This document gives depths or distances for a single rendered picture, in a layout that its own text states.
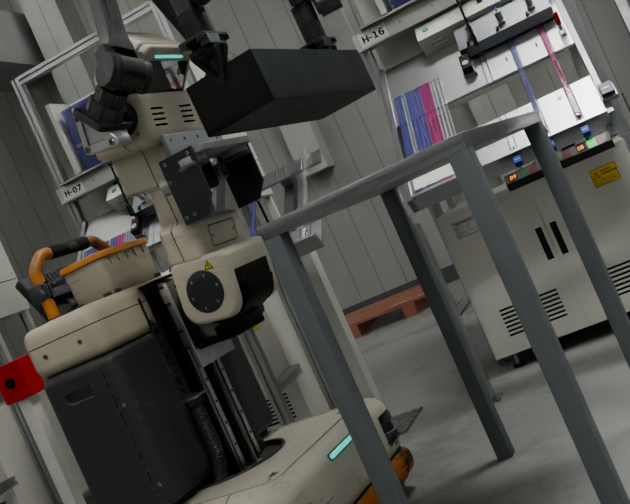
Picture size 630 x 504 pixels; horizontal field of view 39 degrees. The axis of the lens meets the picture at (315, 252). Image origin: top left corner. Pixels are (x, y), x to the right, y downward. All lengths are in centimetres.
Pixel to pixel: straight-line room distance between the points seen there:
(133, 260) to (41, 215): 581
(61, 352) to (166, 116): 62
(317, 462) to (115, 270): 71
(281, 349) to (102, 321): 143
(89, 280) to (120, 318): 17
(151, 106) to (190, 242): 34
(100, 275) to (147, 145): 37
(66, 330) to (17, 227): 616
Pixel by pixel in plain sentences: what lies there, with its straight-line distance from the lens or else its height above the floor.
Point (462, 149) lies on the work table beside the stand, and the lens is 158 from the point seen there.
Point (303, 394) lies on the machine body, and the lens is 351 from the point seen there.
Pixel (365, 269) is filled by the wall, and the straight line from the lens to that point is 708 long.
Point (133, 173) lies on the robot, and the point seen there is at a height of 106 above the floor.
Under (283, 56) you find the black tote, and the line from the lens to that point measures 191.
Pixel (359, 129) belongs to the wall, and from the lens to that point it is 700.
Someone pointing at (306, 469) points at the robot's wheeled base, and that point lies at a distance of 207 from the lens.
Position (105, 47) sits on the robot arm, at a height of 130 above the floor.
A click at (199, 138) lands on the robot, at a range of 225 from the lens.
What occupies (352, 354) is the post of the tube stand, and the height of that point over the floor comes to 30.
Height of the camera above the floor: 73
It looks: 1 degrees down
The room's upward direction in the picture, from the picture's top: 24 degrees counter-clockwise
